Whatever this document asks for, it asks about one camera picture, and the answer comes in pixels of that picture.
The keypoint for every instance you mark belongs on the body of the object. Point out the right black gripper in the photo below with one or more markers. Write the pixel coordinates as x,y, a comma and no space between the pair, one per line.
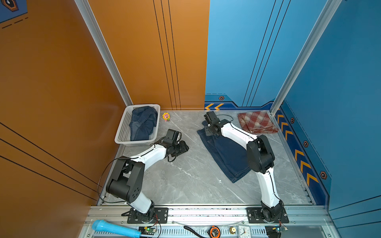
207,133

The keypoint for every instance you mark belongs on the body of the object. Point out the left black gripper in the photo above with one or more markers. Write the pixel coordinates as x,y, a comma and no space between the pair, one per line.
183,148

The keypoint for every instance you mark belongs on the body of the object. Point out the dark blue denim skirt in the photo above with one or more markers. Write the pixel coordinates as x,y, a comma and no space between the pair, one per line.
229,156

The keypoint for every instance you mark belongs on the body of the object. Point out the red plaid skirt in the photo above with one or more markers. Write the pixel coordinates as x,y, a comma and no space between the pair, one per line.
257,122

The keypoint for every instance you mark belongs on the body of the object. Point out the white plastic laundry basket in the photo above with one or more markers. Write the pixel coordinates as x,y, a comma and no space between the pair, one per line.
124,132

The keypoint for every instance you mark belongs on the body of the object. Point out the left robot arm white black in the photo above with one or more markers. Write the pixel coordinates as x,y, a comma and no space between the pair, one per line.
126,179

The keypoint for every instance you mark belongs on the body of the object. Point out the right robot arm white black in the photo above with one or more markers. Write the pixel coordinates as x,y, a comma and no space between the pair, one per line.
260,159

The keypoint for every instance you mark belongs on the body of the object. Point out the yellow flower pink bear toy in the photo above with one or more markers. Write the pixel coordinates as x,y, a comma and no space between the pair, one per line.
166,117

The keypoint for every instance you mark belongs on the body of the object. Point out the small green circuit board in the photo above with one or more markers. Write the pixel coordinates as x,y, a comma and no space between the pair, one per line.
148,231

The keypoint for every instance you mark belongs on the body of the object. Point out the orange black tape measure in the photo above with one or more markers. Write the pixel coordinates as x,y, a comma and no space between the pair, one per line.
214,232

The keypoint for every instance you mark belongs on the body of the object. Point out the small round brass object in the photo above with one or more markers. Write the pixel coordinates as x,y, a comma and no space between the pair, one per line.
232,230

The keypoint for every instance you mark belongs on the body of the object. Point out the small white clock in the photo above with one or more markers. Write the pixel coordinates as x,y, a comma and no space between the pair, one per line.
244,231

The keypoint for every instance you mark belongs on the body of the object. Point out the blue microphone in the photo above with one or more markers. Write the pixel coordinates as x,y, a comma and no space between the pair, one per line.
103,226

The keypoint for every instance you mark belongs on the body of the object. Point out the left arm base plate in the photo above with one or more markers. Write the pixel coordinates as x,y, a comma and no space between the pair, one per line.
159,214

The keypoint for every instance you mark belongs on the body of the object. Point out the aluminium front rail frame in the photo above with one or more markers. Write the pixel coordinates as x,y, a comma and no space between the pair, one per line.
306,221

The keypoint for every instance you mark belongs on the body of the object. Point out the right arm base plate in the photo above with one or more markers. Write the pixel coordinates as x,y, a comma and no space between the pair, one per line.
258,215

